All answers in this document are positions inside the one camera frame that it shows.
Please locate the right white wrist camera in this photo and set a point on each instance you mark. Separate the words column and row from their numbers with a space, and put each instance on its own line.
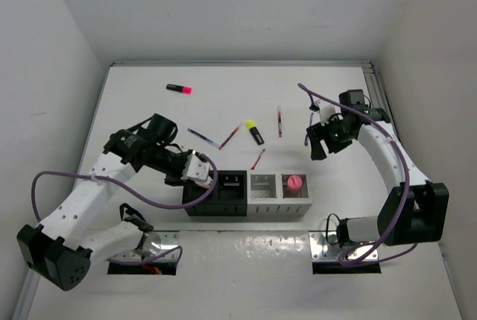
column 325, row 111

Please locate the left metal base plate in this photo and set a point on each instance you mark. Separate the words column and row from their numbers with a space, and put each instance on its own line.
column 155, row 244

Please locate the yellow black highlighter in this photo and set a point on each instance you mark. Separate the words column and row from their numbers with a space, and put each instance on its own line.
column 254, row 132

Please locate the pink black highlighter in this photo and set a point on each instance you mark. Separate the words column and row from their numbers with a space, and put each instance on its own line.
column 178, row 88

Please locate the small red gel pen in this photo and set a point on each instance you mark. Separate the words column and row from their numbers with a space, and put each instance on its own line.
column 253, row 167

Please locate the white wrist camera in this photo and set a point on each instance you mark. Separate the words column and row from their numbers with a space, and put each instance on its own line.
column 325, row 111
column 196, row 170

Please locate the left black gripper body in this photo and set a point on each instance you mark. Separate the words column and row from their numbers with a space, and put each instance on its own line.
column 171, row 165

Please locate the blue refill pen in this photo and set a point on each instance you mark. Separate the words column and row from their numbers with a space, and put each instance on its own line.
column 204, row 138

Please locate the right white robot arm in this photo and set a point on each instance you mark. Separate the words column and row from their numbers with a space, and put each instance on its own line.
column 415, row 209

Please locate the grey two-slot container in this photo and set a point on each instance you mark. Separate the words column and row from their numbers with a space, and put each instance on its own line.
column 265, row 194

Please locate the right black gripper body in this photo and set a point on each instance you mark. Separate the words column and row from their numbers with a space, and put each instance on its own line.
column 333, row 134

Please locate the red refill pen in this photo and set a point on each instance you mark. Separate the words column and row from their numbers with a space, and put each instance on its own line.
column 230, row 136

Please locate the pink tape roll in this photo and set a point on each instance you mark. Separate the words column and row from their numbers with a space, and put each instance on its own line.
column 294, row 185

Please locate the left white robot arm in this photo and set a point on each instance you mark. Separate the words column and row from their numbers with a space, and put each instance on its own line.
column 57, row 247

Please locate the dark red gel pen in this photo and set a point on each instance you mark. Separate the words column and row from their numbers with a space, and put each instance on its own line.
column 279, row 121

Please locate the metal base plate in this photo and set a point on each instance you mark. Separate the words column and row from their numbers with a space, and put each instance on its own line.
column 155, row 244
column 324, row 248

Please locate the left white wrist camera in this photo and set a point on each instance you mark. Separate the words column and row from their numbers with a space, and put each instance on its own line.
column 196, row 170

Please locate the blue gel pen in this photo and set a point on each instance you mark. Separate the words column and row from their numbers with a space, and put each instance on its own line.
column 306, row 140

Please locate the black two-slot container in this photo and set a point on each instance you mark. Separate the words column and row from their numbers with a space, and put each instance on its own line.
column 228, row 198

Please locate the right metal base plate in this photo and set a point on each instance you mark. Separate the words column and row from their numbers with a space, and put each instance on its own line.
column 324, row 248

